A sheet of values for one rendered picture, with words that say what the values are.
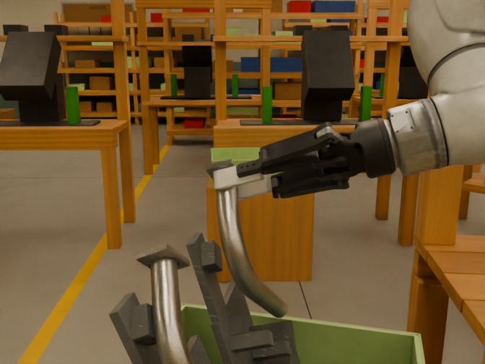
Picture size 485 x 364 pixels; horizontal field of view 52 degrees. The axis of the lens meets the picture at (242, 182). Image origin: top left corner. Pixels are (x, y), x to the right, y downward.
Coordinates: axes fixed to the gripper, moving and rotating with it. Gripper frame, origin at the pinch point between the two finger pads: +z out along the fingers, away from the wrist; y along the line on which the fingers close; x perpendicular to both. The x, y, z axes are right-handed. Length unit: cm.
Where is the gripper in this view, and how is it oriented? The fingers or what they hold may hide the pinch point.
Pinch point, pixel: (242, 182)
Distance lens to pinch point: 68.8
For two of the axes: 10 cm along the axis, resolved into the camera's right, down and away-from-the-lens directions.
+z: -9.4, 2.4, 2.3
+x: 0.8, 8.4, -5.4
